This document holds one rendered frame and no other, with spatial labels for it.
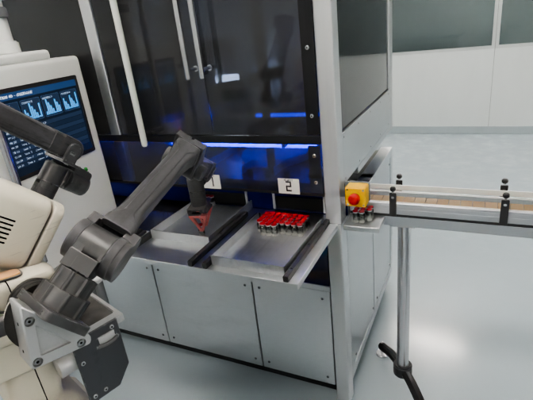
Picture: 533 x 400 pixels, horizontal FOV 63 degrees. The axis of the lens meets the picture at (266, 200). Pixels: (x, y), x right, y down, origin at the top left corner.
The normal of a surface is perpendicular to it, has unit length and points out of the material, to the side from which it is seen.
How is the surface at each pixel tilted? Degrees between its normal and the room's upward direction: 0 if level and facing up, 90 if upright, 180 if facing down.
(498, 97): 90
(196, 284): 90
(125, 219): 38
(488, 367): 0
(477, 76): 90
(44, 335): 90
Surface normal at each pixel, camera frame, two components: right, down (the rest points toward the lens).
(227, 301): -0.42, 0.39
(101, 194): 0.93, 0.04
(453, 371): -0.11, -0.92
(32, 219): 0.73, 0.18
